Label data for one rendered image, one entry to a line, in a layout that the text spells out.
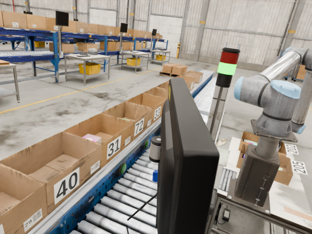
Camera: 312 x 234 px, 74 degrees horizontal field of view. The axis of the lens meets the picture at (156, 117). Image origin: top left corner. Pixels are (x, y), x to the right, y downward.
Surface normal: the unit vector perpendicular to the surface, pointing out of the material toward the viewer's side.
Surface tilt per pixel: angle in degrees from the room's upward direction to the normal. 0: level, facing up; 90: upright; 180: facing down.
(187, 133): 14
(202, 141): 4
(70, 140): 90
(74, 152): 89
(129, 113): 89
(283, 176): 90
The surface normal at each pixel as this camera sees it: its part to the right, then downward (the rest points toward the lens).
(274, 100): -0.77, 0.22
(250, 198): -0.42, 0.29
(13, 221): 0.92, 0.25
